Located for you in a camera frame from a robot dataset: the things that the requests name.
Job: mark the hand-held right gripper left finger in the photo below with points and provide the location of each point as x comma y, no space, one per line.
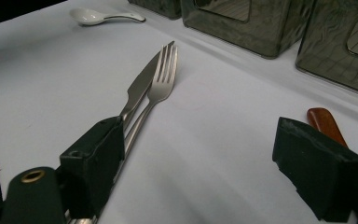
96,161

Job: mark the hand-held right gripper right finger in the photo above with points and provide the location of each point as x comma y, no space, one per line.
320,168

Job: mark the brown wooden spoon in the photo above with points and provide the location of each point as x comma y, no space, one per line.
324,123

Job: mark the steel table knife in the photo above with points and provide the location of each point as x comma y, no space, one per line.
143,84

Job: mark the steel fork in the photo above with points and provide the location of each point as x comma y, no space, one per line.
163,87

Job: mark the smoky transparent plastic bin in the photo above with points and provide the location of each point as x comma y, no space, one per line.
332,68
158,7
261,34

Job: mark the white ceramic spoon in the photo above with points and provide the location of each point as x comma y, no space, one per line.
87,16

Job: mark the white table mat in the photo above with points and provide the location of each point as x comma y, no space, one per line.
214,140

